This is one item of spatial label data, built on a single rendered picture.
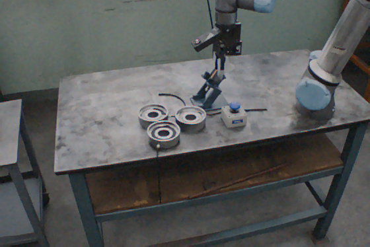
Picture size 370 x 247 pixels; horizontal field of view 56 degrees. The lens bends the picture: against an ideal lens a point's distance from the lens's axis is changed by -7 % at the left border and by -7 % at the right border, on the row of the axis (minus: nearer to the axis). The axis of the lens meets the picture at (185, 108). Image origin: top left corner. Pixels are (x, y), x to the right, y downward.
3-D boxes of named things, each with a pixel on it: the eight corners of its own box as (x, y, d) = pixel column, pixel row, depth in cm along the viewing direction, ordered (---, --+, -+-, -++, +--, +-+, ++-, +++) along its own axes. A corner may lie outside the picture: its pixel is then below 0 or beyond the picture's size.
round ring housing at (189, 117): (187, 137, 122) (187, 127, 120) (169, 122, 129) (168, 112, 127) (211, 125, 128) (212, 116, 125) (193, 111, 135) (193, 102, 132)
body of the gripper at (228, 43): (241, 57, 127) (244, 24, 121) (218, 59, 125) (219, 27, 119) (232, 48, 133) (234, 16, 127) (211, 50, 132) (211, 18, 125)
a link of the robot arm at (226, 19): (219, 14, 116) (211, 6, 123) (219, 28, 119) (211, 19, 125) (240, 12, 118) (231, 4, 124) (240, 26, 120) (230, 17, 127)
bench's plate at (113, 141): (55, 176, 109) (54, 172, 108) (61, 81, 157) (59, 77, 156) (380, 120, 133) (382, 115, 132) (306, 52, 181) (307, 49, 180)
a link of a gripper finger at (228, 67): (235, 80, 131) (236, 56, 127) (220, 83, 130) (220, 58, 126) (232, 77, 134) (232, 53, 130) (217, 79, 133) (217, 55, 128)
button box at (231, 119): (227, 129, 126) (228, 117, 123) (221, 117, 132) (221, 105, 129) (249, 125, 128) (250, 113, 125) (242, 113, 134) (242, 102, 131)
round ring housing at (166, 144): (154, 128, 127) (153, 118, 124) (184, 133, 124) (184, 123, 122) (143, 146, 118) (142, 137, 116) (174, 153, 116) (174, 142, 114)
